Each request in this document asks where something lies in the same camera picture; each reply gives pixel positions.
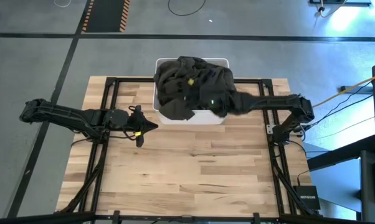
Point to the white plastic laundry basket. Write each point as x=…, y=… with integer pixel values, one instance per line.
x=203, y=119

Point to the dark desk with keyboard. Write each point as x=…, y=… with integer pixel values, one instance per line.
x=369, y=186

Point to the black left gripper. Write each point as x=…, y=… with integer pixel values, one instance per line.
x=137, y=123

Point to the black Netgear network switch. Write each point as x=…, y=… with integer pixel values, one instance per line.
x=306, y=197

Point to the black metal beam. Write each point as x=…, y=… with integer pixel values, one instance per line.
x=340, y=154

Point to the hazard-striped black floor mat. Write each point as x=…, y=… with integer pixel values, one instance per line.
x=106, y=15

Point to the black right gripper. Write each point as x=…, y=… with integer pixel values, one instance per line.
x=195, y=88

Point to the olive green garment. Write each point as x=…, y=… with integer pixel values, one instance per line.
x=172, y=77

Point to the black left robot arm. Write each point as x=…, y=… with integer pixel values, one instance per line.
x=66, y=115

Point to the black metal table frame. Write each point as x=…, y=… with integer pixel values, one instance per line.
x=131, y=80

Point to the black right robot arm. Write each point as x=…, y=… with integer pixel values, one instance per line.
x=268, y=102

